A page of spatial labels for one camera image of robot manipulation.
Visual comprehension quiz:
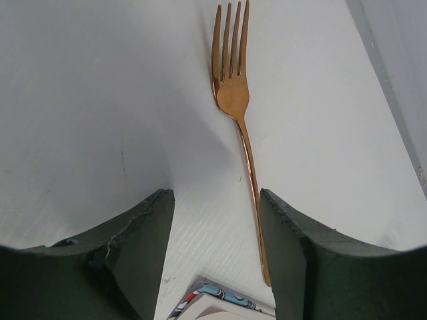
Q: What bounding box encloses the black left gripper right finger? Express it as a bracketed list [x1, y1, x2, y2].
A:
[260, 189, 426, 319]

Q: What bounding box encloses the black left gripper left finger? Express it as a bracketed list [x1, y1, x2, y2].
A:
[1, 189, 175, 319]

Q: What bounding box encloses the patterned white placemat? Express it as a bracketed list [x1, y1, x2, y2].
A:
[168, 275, 276, 319]

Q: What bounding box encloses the rose gold fork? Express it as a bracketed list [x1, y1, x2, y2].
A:
[211, 1, 272, 287]

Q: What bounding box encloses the aluminium frame rail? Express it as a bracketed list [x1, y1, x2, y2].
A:
[346, 1, 426, 190]

